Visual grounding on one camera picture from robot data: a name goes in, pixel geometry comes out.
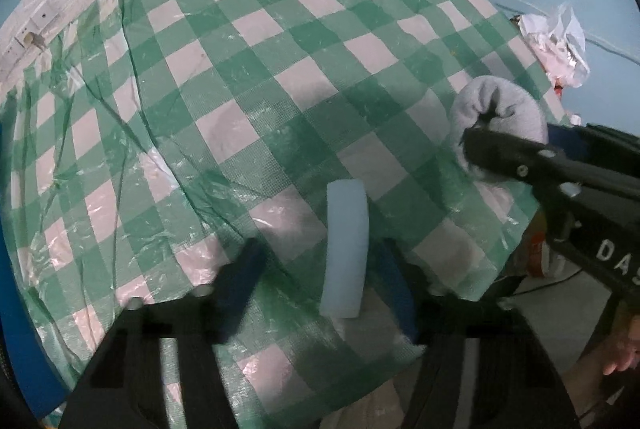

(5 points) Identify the orange packet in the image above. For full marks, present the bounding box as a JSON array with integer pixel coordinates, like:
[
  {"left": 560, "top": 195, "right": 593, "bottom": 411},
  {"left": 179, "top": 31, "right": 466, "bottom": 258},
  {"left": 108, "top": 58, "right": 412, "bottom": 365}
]
[{"left": 524, "top": 208, "right": 567, "bottom": 279}]

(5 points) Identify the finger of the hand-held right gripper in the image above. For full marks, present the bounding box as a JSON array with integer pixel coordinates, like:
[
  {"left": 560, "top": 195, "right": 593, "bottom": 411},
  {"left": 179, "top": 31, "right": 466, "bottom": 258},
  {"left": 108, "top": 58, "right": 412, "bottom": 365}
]
[
  {"left": 462, "top": 126, "right": 582, "bottom": 196},
  {"left": 547, "top": 124, "right": 640, "bottom": 171}
]

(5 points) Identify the white wall socket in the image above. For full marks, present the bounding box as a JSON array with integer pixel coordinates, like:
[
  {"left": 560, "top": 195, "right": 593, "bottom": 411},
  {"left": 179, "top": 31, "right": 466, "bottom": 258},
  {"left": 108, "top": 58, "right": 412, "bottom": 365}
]
[
  {"left": 30, "top": 8, "right": 57, "bottom": 33},
  {"left": 14, "top": 30, "right": 47, "bottom": 55}
]

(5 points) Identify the green checked tablecloth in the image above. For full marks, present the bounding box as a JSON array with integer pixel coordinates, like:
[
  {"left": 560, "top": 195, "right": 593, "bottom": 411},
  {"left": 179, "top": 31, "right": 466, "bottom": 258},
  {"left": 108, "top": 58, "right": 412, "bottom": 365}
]
[{"left": 0, "top": 0, "right": 574, "bottom": 429}]

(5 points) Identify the crumpled plastic bag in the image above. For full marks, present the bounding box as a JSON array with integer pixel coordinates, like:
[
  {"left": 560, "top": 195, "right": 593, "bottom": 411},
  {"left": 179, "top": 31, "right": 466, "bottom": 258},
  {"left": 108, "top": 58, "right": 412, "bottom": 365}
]
[{"left": 514, "top": 1, "right": 592, "bottom": 91}]

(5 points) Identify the white foam strip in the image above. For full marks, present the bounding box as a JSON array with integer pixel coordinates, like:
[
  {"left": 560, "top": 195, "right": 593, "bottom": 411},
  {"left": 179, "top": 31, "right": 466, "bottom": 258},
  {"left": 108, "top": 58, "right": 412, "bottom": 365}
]
[{"left": 319, "top": 179, "right": 370, "bottom": 319}]

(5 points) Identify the white wall cable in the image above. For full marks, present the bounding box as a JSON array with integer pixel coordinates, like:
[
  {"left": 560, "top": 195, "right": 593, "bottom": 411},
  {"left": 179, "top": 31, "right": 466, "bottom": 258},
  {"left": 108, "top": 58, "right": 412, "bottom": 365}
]
[{"left": 470, "top": 0, "right": 640, "bottom": 61}]

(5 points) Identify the person's right hand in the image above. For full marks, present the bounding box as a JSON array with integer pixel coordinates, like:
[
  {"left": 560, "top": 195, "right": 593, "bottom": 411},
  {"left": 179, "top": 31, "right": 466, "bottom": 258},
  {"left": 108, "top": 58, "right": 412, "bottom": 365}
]
[{"left": 602, "top": 304, "right": 640, "bottom": 377}]

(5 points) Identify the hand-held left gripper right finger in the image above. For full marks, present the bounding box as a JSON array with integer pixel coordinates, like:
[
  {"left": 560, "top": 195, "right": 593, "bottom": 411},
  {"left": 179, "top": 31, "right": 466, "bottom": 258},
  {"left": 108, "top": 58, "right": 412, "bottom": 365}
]
[{"left": 377, "top": 241, "right": 581, "bottom": 429}]

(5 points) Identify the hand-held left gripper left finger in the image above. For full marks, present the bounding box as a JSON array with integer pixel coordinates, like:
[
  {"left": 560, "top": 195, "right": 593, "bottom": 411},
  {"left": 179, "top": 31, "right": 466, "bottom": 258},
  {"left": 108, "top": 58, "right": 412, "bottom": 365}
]
[{"left": 60, "top": 236, "right": 269, "bottom": 429}]

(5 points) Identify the light grey cloth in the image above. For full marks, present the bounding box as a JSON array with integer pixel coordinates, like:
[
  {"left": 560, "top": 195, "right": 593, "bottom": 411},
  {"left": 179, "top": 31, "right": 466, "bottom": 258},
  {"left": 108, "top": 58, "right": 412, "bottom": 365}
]
[{"left": 447, "top": 76, "right": 550, "bottom": 183}]

